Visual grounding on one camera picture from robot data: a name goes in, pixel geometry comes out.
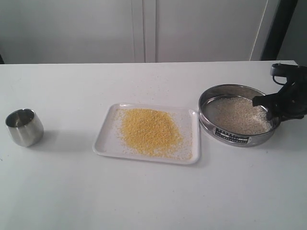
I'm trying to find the white rice grains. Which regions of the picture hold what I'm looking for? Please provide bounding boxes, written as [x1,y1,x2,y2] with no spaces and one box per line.
[208,97,272,135]

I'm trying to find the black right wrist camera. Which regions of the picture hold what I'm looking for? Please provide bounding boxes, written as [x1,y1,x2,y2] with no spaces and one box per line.
[270,63,300,86]

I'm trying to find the round steel sieve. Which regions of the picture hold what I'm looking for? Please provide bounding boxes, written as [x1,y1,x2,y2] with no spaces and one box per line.
[199,84,281,147]

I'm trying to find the white plastic tray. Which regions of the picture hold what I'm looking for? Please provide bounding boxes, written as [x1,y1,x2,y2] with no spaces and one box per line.
[93,103,201,165]

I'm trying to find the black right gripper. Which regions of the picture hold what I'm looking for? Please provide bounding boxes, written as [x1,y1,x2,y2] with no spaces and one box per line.
[252,68,307,122]

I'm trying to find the stainless steel cup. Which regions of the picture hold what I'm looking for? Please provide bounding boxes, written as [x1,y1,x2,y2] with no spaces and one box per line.
[5,108,44,147]

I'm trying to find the yellow grain powder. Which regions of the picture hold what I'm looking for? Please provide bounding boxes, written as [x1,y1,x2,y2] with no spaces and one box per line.
[115,108,192,160]

